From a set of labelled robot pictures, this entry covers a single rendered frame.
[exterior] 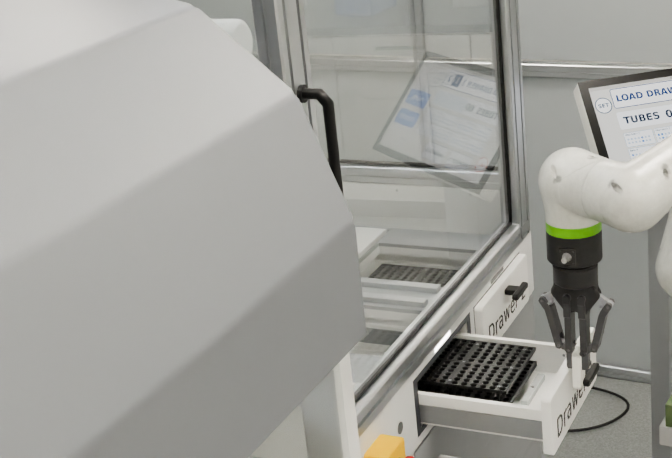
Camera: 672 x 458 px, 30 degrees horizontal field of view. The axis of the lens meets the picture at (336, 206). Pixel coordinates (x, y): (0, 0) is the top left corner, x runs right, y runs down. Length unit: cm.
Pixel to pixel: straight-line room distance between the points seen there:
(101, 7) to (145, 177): 28
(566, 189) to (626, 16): 177
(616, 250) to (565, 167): 196
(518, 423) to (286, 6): 87
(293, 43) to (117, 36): 53
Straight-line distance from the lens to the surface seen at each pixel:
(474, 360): 232
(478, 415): 220
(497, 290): 253
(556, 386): 216
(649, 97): 302
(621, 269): 399
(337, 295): 130
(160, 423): 103
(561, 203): 203
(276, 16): 168
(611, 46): 377
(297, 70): 173
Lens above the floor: 196
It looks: 20 degrees down
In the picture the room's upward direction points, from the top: 6 degrees counter-clockwise
